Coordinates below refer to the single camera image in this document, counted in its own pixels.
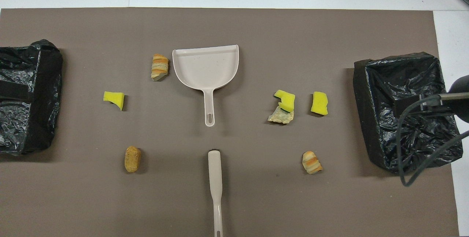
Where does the brown table mat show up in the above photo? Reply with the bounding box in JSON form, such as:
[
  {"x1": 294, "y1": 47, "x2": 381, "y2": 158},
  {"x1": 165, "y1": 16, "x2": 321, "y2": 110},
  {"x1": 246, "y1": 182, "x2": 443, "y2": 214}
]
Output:
[{"x1": 0, "y1": 7, "x2": 460, "y2": 237}]

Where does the small striped croissant piece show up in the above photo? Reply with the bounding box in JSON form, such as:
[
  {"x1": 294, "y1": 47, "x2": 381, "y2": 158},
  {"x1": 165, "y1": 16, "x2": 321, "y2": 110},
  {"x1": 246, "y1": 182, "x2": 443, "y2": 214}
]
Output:
[{"x1": 302, "y1": 151, "x2": 324, "y2": 174}]

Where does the brown bread roll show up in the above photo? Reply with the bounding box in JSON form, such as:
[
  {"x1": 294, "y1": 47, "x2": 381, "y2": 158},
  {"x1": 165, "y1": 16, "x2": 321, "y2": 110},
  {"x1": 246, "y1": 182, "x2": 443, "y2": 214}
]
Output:
[{"x1": 124, "y1": 146, "x2": 141, "y2": 173}]

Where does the beige plastic dustpan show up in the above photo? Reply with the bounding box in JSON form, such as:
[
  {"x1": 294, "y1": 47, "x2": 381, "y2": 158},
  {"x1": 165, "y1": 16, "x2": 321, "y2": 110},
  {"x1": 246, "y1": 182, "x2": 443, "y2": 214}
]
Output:
[{"x1": 172, "y1": 45, "x2": 240, "y2": 127}]

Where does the pale crusty bread chunk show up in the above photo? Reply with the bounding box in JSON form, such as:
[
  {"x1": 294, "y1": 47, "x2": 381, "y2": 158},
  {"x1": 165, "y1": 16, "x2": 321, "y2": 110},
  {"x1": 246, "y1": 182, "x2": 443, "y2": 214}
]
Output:
[{"x1": 267, "y1": 106, "x2": 295, "y2": 125}]

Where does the beige brush with black bristles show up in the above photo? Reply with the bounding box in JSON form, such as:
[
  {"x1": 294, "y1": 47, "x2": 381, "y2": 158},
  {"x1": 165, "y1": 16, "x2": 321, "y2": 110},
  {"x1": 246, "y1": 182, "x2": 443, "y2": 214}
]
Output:
[{"x1": 208, "y1": 150, "x2": 224, "y2": 237}]

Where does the notched yellow sponge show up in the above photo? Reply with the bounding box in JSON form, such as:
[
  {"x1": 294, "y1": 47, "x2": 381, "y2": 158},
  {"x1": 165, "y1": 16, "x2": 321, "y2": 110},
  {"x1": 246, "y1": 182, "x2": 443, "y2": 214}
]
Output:
[{"x1": 274, "y1": 90, "x2": 296, "y2": 113}]

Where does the rectangular yellow sponge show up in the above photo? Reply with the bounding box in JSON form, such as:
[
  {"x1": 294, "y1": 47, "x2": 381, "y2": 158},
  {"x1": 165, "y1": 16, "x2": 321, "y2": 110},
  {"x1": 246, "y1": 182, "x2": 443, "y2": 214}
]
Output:
[{"x1": 311, "y1": 91, "x2": 329, "y2": 116}]

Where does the black bag-lined bin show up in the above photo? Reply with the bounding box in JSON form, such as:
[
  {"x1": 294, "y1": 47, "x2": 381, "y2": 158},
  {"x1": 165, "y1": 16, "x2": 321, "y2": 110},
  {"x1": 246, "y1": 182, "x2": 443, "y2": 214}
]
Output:
[
  {"x1": 353, "y1": 52, "x2": 464, "y2": 175},
  {"x1": 0, "y1": 39, "x2": 63, "y2": 156}
]

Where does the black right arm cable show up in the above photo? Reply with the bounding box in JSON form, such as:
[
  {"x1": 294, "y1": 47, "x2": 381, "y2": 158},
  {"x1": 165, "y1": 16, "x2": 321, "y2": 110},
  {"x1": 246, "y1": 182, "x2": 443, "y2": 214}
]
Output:
[{"x1": 398, "y1": 92, "x2": 469, "y2": 187}]

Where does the yellow sponge wedge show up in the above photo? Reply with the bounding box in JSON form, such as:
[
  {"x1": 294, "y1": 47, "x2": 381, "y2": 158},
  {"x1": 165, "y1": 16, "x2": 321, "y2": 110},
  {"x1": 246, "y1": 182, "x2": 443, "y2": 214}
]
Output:
[{"x1": 103, "y1": 91, "x2": 125, "y2": 111}]

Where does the large striped croissant piece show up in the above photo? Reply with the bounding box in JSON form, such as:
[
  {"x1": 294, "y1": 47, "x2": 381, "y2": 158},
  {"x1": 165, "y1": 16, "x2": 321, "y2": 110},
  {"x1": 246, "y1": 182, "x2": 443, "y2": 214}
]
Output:
[{"x1": 151, "y1": 54, "x2": 170, "y2": 82}]

